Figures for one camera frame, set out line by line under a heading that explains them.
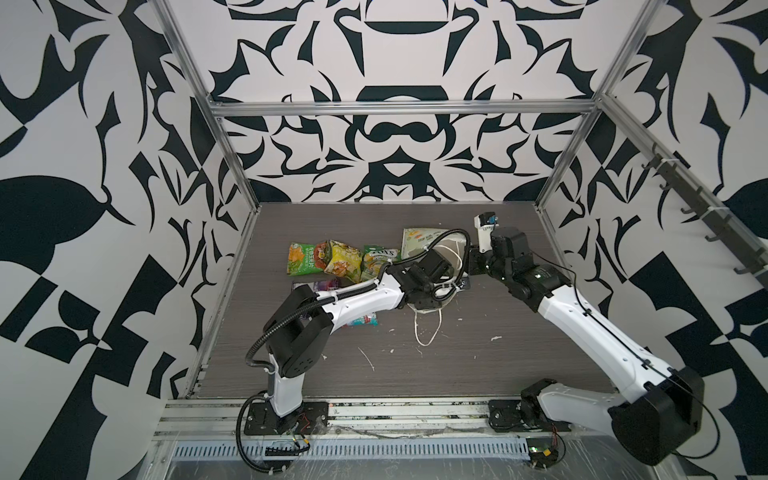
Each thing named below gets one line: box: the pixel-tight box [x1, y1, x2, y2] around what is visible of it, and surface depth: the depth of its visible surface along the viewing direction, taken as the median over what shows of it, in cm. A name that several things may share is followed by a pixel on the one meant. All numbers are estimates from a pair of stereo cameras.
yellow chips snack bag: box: [324, 240, 363, 283], surface depth 98 cm
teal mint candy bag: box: [342, 312, 379, 328], surface depth 91 cm
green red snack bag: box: [287, 240, 332, 277], surface depth 104 cm
